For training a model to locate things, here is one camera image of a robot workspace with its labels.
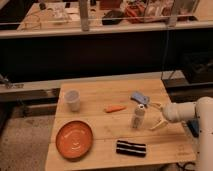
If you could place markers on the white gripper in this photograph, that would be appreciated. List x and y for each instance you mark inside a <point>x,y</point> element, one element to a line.
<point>169,113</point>

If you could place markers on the clear plastic bottle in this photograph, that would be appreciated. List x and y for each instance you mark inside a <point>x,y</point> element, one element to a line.
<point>138,116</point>

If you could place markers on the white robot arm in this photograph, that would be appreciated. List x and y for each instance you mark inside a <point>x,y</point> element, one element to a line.
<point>202,110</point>

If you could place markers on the blue cloth toy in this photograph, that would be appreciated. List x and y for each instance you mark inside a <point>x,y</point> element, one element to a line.
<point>140,98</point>

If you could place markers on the dark blue power box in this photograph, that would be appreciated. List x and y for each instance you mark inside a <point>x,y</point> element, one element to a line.
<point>194,127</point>

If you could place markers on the orange toy carrot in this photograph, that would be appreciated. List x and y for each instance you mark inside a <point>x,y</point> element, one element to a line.
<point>115,108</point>

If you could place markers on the translucent plastic cup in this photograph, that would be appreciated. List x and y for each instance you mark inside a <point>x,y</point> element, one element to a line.
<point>72,99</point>

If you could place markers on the orange plate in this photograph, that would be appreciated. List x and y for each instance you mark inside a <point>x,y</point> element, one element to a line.
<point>74,139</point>

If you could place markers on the red tool on bench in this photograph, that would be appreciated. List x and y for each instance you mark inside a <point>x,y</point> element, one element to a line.
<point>135,13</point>

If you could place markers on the black bag on bench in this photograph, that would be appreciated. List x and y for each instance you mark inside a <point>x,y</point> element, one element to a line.
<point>113,17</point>

